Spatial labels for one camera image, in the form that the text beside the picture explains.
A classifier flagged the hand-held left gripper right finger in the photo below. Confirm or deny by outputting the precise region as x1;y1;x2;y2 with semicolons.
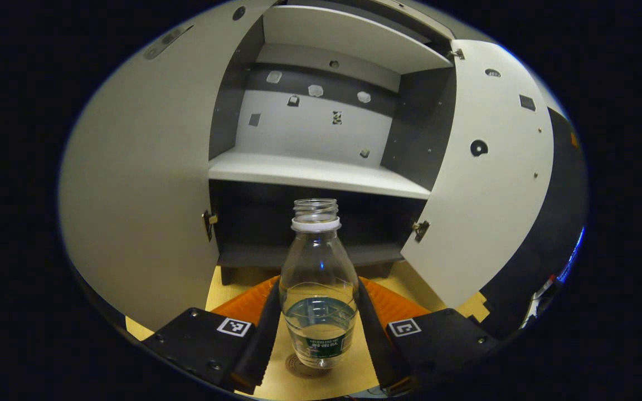
356;276;501;396

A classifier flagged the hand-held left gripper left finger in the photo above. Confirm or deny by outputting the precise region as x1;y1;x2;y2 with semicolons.
142;275;284;395

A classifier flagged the round brown coaster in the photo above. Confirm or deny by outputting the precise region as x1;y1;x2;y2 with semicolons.
285;352;334;379

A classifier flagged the clear plastic bottle green label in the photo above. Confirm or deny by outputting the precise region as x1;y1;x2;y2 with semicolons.
279;198;361;369

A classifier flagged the white cabinet door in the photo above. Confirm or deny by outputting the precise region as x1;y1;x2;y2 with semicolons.
59;0;277;332
401;39;556;310

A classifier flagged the white and grey cabinet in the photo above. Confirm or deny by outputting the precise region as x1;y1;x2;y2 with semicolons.
208;0;458;286

